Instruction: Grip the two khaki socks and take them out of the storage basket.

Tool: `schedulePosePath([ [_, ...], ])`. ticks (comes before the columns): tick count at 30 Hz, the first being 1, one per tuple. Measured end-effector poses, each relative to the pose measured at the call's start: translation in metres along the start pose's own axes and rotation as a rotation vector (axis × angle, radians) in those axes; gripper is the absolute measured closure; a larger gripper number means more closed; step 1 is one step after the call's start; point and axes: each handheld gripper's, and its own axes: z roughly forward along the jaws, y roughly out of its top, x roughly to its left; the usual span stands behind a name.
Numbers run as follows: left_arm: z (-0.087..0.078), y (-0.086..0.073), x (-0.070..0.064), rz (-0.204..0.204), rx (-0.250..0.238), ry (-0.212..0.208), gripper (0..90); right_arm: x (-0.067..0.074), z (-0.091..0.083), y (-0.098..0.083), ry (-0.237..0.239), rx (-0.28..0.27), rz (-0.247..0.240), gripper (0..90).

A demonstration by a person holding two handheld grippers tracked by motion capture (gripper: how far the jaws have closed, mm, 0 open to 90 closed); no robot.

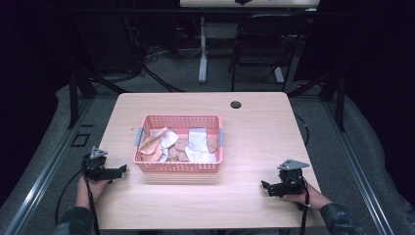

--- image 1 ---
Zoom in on small white cloth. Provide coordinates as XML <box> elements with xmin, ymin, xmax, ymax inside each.
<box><xmin>158</xmin><ymin>126</ymin><xmax>181</xmax><ymax>164</ymax></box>

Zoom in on large white cloth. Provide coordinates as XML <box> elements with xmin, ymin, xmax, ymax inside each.
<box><xmin>184</xmin><ymin>127</ymin><xmax>218</xmax><ymax>164</ymax></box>

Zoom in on person's left hand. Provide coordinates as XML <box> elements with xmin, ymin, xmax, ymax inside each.
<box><xmin>75</xmin><ymin>176</ymin><xmax>112</xmax><ymax>210</ymax></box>

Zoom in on person's right hand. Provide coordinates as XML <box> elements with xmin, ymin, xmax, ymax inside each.
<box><xmin>285</xmin><ymin>183</ymin><xmax>325</xmax><ymax>212</ymax></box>

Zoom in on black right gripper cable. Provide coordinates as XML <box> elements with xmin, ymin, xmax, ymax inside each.
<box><xmin>298</xmin><ymin>177</ymin><xmax>311</xmax><ymax>235</ymax></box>

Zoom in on black cable beside table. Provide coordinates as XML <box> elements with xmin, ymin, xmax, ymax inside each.
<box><xmin>293</xmin><ymin>112</ymin><xmax>310</xmax><ymax>147</ymax></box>

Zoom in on white table leg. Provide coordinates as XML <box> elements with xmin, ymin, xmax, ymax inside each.
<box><xmin>197</xmin><ymin>16</ymin><xmax>209</xmax><ymax>84</ymax></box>

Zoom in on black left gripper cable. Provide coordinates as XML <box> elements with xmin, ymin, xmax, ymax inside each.
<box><xmin>54</xmin><ymin>156</ymin><xmax>102</xmax><ymax>235</ymax></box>

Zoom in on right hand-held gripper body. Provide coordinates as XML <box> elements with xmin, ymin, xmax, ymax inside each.
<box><xmin>276</xmin><ymin>159</ymin><xmax>311</xmax><ymax>198</ymax></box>

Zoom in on black folding chair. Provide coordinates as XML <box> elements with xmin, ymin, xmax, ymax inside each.
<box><xmin>227</xmin><ymin>13</ymin><xmax>311</xmax><ymax>93</ymax></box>

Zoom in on peach cloth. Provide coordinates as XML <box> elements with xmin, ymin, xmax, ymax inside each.
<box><xmin>138</xmin><ymin>126</ymin><xmax>169</xmax><ymax>163</ymax></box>

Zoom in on black floor cables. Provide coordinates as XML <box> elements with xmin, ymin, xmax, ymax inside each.
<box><xmin>123</xmin><ymin>16</ymin><xmax>187</xmax><ymax>94</ymax></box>

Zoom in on black metal stand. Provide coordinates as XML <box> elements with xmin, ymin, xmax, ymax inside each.
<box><xmin>67</xmin><ymin>25</ymin><xmax>128</xmax><ymax>130</ymax></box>
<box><xmin>287</xmin><ymin>65</ymin><xmax>347</xmax><ymax>133</ymax></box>

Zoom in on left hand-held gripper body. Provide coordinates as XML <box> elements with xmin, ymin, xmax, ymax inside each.
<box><xmin>81</xmin><ymin>146</ymin><xmax>114</xmax><ymax>182</ymax></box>

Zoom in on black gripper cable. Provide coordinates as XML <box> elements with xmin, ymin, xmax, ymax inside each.
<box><xmin>298</xmin><ymin>177</ymin><xmax>311</xmax><ymax>235</ymax></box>
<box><xmin>54</xmin><ymin>156</ymin><xmax>102</xmax><ymax>235</ymax></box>

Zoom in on grey floor rail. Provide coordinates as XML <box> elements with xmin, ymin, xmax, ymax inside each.
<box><xmin>321</xmin><ymin>99</ymin><xmax>397</xmax><ymax>235</ymax></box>
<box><xmin>3</xmin><ymin>97</ymin><xmax>96</xmax><ymax>235</ymax></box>

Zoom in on pink plastic basket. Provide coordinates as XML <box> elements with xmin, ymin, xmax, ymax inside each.
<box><xmin>132</xmin><ymin>114</ymin><xmax>225</xmax><ymax>174</ymax></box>

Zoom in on tan cloth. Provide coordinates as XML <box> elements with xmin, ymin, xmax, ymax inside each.
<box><xmin>166</xmin><ymin>136</ymin><xmax>191</xmax><ymax>163</ymax></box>

